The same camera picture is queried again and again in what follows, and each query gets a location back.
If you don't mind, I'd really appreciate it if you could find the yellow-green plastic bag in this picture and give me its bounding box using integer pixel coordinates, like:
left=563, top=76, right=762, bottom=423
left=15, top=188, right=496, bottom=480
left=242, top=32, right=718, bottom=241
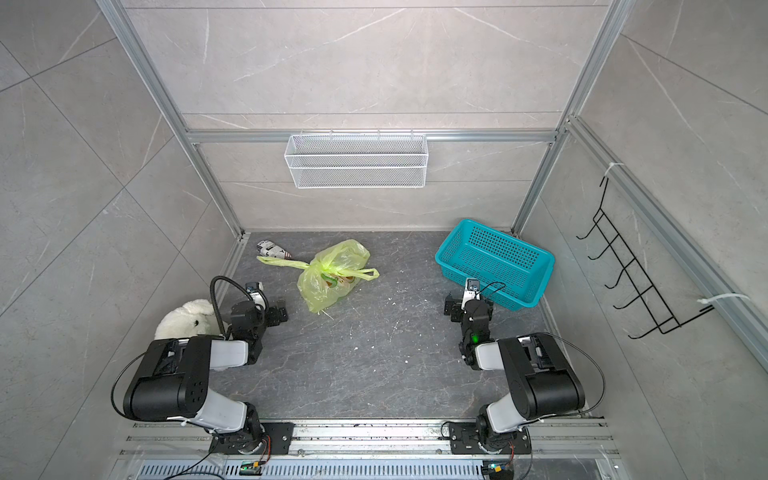
left=257, top=239, right=380, bottom=314

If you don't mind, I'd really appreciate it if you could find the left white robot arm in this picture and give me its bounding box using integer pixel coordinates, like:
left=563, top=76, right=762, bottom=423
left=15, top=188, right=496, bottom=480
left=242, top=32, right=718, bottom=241
left=118, top=299, right=294, bottom=456

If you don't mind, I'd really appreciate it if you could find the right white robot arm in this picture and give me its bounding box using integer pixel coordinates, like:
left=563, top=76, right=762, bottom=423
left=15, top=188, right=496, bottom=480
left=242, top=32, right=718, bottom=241
left=441, top=290, right=586, bottom=454

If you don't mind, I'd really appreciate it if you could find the small flag-patterned toy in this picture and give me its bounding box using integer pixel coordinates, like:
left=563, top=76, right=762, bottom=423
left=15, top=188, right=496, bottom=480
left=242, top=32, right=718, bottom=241
left=257, top=240, right=292, bottom=260

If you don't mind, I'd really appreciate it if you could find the teal plastic basket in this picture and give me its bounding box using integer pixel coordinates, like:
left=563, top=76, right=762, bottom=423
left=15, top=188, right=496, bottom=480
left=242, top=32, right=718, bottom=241
left=435, top=219, right=555, bottom=311

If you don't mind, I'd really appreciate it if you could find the white plush dog toy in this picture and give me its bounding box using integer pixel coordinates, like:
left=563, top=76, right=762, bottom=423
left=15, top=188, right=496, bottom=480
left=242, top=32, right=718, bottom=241
left=154, top=299, right=221, bottom=340

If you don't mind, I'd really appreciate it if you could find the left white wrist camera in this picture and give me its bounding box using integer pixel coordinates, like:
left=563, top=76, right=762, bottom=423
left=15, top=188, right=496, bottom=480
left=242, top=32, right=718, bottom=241
left=245, top=282, right=269, bottom=310

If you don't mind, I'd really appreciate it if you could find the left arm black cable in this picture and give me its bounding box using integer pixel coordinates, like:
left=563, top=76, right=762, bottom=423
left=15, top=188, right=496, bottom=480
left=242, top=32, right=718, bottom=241
left=208, top=275, right=259, bottom=337

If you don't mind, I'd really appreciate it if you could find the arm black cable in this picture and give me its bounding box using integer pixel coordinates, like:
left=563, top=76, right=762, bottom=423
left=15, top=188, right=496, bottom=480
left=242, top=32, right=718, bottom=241
left=551, top=335, right=607, bottom=416
left=208, top=275, right=259, bottom=337

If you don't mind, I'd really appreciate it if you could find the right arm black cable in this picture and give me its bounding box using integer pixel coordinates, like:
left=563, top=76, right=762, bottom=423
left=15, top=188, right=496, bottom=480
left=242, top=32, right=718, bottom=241
left=551, top=335, right=607, bottom=416

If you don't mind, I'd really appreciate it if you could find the white wire mesh basket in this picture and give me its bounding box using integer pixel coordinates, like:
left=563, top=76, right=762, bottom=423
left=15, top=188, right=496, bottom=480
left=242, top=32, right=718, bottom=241
left=284, top=133, right=429, bottom=189

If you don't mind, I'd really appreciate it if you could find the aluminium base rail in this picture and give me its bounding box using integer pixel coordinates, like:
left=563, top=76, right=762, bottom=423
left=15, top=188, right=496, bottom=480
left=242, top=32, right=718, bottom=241
left=108, top=418, right=629, bottom=479

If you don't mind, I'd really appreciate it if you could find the black wire hook rack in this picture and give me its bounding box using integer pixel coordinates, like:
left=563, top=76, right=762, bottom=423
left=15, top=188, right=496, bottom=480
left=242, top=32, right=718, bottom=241
left=576, top=177, right=715, bottom=340

